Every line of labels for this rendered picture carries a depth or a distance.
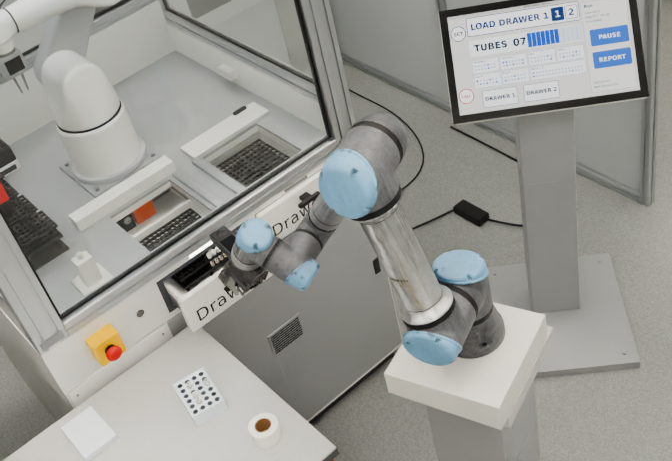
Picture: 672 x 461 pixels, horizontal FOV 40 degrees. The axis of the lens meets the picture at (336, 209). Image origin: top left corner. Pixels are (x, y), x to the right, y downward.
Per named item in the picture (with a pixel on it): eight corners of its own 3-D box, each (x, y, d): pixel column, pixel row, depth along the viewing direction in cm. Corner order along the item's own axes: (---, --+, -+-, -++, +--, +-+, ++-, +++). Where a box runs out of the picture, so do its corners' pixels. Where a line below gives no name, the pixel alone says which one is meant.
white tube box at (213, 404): (228, 409, 221) (224, 399, 218) (196, 427, 218) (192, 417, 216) (207, 376, 230) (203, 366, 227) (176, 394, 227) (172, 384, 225)
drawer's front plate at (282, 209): (348, 191, 264) (340, 161, 257) (268, 248, 252) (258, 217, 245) (344, 188, 265) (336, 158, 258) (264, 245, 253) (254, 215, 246)
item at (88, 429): (118, 438, 220) (116, 434, 219) (87, 462, 217) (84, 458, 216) (93, 409, 229) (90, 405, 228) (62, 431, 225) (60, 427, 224)
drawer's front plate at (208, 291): (282, 268, 245) (272, 238, 238) (193, 333, 233) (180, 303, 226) (278, 265, 246) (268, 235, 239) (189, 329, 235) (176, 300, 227)
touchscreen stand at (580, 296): (640, 367, 299) (648, 108, 233) (498, 382, 305) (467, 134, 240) (608, 258, 337) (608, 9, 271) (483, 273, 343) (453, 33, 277)
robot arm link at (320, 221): (385, 77, 181) (301, 206, 219) (361, 110, 174) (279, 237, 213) (434, 111, 181) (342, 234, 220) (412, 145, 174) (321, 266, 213)
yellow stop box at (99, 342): (128, 351, 230) (118, 332, 225) (104, 369, 227) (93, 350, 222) (118, 341, 233) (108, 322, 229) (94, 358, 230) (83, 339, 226)
